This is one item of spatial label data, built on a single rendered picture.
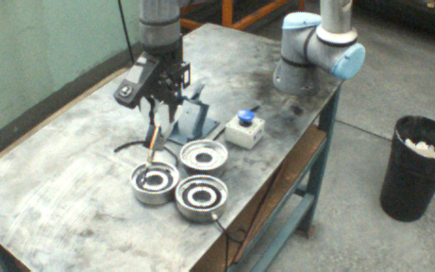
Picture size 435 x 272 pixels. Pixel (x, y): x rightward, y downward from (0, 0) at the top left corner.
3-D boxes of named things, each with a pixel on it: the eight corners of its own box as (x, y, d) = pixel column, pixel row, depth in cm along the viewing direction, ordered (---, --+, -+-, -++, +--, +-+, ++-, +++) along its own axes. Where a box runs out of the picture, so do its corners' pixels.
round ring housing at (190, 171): (223, 186, 101) (224, 172, 99) (175, 179, 102) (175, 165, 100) (229, 156, 110) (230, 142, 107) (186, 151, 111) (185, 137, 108)
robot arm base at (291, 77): (285, 67, 147) (287, 40, 141) (327, 81, 141) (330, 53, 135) (264, 85, 137) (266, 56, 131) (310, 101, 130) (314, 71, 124)
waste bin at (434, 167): (423, 236, 190) (454, 167, 164) (365, 213, 203) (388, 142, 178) (434, 194, 213) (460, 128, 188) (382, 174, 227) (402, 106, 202)
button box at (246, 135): (250, 150, 112) (251, 133, 109) (225, 140, 114) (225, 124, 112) (265, 133, 117) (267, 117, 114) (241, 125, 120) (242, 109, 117)
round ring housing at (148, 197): (155, 214, 93) (153, 200, 91) (122, 190, 99) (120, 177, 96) (189, 189, 100) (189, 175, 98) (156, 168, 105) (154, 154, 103)
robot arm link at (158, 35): (163, 29, 77) (128, 22, 80) (163, 52, 80) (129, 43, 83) (188, 16, 82) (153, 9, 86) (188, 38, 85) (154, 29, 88)
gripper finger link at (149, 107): (167, 123, 99) (170, 87, 93) (151, 137, 95) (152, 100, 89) (156, 117, 100) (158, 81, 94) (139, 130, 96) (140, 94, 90)
